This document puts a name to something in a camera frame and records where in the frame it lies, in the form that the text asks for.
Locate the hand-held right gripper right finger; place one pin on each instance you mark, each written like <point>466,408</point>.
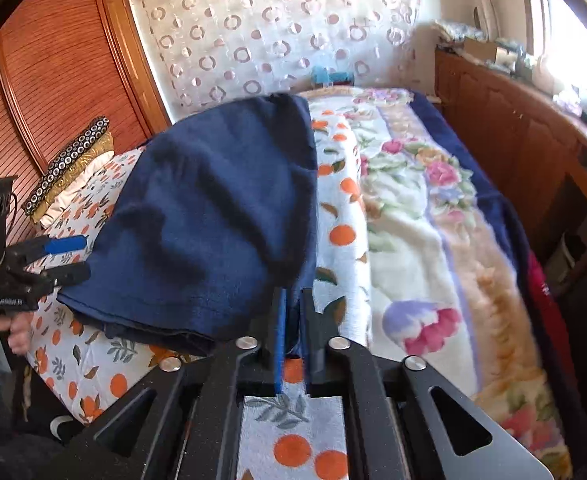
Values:
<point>314,345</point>

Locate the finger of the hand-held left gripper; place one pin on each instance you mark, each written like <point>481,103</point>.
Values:
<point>63,245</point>
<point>68,275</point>

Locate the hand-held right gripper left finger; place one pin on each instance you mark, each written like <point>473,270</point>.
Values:
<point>279,340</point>

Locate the navy t-shirt with orange print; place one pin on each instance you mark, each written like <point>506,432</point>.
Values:
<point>208,210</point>

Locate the person's left hand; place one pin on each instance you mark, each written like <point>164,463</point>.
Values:
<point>18,332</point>

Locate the cream cushion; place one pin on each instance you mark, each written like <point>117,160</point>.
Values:
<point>81,187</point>

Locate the stack of folded cloths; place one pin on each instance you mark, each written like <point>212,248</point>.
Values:
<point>81,172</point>

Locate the white bedsheet with orange print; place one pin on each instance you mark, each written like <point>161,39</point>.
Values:
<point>341,240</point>

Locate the dark cloth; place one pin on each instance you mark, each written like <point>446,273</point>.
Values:
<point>3,410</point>

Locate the floral fleece blanket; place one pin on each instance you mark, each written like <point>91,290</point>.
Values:
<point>443,240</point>

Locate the wooden slatted wardrobe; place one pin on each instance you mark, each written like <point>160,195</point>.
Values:
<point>48,75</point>

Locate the red cloth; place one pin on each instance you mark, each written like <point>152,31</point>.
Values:
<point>543,285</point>

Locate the small blue object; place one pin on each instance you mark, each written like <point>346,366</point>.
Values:
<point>331,76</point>

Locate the wooden sideboard cabinet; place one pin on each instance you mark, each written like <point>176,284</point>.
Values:
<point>518,130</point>

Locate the sheer curtain with circle pattern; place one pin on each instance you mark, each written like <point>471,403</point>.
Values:
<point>273,25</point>

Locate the cardboard box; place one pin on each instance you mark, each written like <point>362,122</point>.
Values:
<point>483,49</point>

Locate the folded patterned cloth stack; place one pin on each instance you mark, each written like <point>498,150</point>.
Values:
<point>451,30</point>

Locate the bright window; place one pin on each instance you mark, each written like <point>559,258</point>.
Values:
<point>581,45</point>

